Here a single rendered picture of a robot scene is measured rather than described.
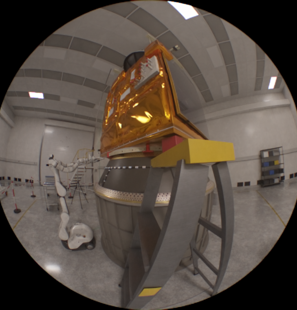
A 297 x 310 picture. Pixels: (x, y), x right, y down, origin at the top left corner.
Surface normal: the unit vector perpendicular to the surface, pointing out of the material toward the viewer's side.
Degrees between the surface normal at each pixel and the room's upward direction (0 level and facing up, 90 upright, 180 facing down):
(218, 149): 90
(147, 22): 180
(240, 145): 90
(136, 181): 62
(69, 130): 90
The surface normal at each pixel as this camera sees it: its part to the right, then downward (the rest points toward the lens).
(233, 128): -0.71, -0.07
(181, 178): 0.15, -0.20
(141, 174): -0.18, -0.58
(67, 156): 0.71, -0.12
